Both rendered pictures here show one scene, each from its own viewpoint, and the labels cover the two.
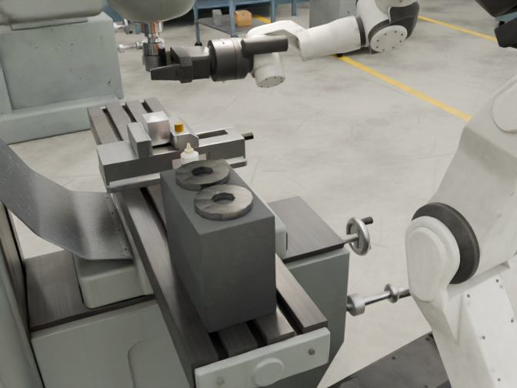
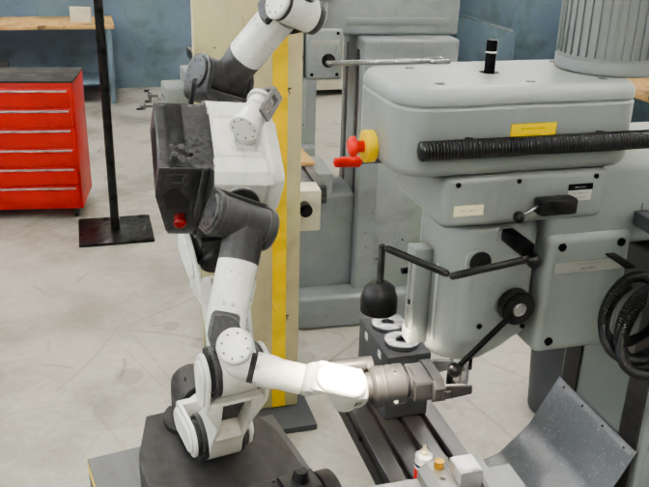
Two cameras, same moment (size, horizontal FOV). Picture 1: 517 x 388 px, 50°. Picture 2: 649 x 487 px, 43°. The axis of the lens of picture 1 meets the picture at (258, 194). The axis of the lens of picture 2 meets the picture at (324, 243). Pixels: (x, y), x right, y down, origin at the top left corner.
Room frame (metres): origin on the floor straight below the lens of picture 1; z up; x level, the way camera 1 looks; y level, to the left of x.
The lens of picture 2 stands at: (2.71, 0.05, 2.17)
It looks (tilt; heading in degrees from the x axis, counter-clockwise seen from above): 23 degrees down; 185
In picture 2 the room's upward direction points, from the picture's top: 2 degrees clockwise
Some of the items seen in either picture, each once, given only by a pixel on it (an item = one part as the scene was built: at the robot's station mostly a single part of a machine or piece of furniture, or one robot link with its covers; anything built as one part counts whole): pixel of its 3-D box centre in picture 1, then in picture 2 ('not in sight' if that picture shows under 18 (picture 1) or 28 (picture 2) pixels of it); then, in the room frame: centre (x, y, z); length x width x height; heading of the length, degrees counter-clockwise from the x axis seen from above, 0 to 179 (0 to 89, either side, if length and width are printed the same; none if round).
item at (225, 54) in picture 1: (203, 62); (409, 383); (1.17, 0.11, 1.21); 0.13 x 0.12 x 0.10; 18
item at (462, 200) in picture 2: not in sight; (497, 178); (1.15, 0.25, 1.68); 0.34 x 0.24 x 0.10; 111
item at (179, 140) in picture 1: (179, 132); (440, 486); (1.26, 0.19, 1.01); 0.12 x 0.06 x 0.04; 21
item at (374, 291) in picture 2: not in sight; (379, 295); (1.30, 0.03, 1.48); 0.07 x 0.07 x 0.06
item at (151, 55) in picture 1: (155, 57); (457, 379); (1.17, 0.21, 1.23); 0.05 x 0.05 x 0.05
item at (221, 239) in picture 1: (216, 236); (392, 362); (0.78, 0.07, 1.02); 0.22 x 0.12 x 0.20; 23
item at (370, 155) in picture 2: not in sight; (368, 146); (1.25, 0.00, 1.76); 0.06 x 0.02 x 0.06; 21
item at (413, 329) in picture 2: not in sight; (416, 293); (1.21, 0.11, 1.45); 0.04 x 0.04 x 0.21; 21
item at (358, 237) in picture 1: (347, 239); not in sight; (1.35, -0.26, 0.62); 0.16 x 0.12 x 0.12; 111
